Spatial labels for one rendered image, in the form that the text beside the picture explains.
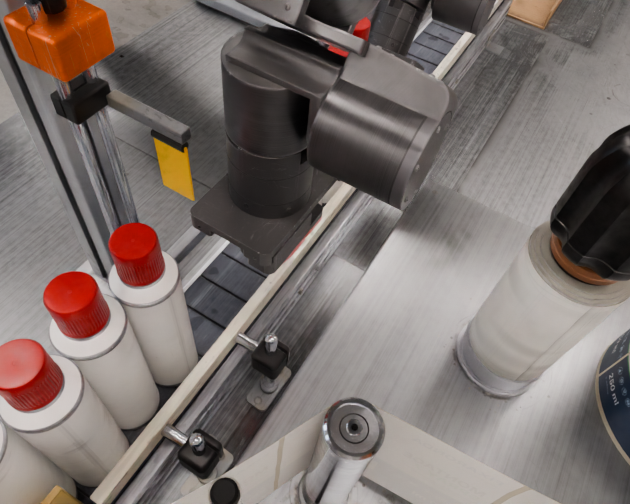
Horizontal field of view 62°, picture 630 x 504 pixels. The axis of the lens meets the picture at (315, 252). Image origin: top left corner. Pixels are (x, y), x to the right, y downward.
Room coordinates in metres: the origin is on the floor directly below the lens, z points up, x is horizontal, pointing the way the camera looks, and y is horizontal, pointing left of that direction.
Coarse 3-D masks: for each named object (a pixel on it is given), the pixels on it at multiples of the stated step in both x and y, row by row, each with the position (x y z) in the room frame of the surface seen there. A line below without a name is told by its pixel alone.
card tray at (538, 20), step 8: (520, 0) 1.12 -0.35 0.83; (528, 0) 1.13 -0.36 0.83; (536, 0) 1.13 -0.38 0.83; (544, 0) 1.14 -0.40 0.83; (552, 0) 1.14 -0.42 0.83; (560, 0) 1.11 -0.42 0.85; (512, 8) 1.09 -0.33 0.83; (520, 8) 1.09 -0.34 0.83; (528, 8) 1.10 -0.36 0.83; (536, 8) 1.10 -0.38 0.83; (544, 8) 1.11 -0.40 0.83; (552, 8) 1.04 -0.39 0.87; (512, 16) 1.06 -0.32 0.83; (520, 16) 1.06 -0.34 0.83; (528, 16) 1.06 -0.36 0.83; (536, 16) 1.07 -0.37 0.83; (544, 16) 1.07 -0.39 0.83; (536, 24) 1.04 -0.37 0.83; (544, 24) 1.03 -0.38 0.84
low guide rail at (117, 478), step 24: (456, 48) 0.77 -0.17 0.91; (336, 192) 0.43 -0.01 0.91; (312, 240) 0.36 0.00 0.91; (288, 264) 0.32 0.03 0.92; (264, 288) 0.28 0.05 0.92; (240, 312) 0.25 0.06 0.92; (216, 360) 0.20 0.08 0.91; (192, 384) 0.17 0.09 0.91; (168, 408) 0.15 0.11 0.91; (144, 432) 0.12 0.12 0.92; (144, 456) 0.11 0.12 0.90; (120, 480) 0.08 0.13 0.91
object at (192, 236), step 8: (192, 232) 0.30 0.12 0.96; (200, 232) 0.31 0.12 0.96; (184, 240) 0.29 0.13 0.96; (192, 240) 0.30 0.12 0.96; (200, 240) 0.31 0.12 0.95; (176, 248) 0.28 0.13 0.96; (184, 248) 0.28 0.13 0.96; (192, 248) 0.29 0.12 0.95; (176, 256) 0.27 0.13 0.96; (184, 256) 0.28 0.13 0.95
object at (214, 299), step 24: (432, 24) 0.90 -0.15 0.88; (432, 48) 0.82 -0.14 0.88; (432, 72) 0.75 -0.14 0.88; (336, 216) 0.43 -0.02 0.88; (216, 264) 0.33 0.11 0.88; (240, 264) 0.33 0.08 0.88; (192, 288) 0.29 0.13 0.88; (216, 288) 0.29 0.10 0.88; (240, 288) 0.30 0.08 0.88; (192, 312) 0.26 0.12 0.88; (216, 312) 0.26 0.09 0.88; (216, 336) 0.24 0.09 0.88
